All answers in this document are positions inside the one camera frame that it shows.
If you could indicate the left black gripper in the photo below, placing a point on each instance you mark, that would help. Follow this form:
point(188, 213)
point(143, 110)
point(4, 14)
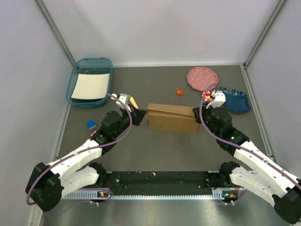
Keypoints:
point(137, 115)

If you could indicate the dark blue leaf dish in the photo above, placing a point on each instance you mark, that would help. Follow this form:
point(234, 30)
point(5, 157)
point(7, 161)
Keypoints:
point(236, 100)

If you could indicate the aluminium frame rail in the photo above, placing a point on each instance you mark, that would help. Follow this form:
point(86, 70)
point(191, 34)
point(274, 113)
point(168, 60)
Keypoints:
point(157, 192)

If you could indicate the teal plastic bin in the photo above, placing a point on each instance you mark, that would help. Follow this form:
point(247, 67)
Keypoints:
point(99, 65)

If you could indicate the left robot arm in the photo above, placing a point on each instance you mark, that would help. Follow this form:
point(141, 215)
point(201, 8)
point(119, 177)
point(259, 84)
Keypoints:
point(50, 183)

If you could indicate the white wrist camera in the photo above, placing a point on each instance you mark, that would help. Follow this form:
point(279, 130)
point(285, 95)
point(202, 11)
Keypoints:
point(124, 100)
point(218, 100)

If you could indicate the brown cardboard box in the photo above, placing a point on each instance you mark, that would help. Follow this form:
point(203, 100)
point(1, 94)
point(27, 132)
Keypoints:
point(172, 118)

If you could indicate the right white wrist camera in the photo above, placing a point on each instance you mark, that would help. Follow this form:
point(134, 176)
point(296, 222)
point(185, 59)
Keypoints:
point(218, 100)

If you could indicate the orange glitter maple leaf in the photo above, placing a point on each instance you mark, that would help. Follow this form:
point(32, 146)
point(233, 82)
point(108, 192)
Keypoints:
point(179, 92)

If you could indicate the small blue scraper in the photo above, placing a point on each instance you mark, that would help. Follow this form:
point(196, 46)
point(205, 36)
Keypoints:
point(91, 125)

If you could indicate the white paper sheet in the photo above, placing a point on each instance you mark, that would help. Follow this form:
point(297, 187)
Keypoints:
point(91, 86)

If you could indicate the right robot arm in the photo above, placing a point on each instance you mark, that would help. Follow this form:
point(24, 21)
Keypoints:
point(266, 179)

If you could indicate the pink flower toy right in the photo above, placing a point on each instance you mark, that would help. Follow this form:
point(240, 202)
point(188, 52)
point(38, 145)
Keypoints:
point(207, 96)

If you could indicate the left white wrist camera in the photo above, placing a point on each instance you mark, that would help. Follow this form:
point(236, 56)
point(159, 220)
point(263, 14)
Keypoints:
point(124, 100)

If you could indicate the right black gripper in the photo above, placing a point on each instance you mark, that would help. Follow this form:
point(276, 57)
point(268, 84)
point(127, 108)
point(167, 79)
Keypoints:
point(197, 115)

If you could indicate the yellow highlighter marker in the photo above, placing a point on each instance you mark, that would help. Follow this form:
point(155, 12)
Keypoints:
point(133, 102)

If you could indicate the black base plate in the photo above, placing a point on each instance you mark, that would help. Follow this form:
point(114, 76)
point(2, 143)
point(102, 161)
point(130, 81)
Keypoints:
point(210, 179)

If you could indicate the pink polka dot plate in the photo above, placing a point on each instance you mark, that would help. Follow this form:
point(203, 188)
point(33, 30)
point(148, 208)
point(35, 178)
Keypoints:
point(200, 78)

